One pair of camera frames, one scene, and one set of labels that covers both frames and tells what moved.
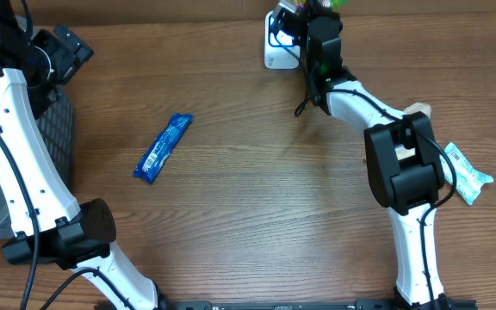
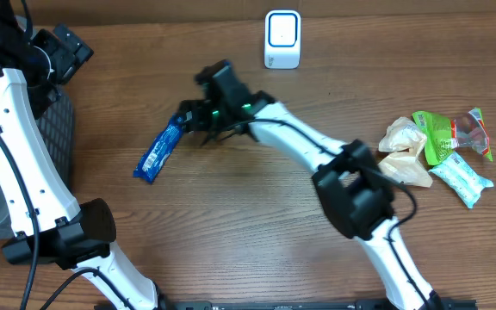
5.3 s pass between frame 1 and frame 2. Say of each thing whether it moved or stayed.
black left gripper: stayed
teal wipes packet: stayed
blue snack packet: stayed
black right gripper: moved
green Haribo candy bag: moved
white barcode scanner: stayed
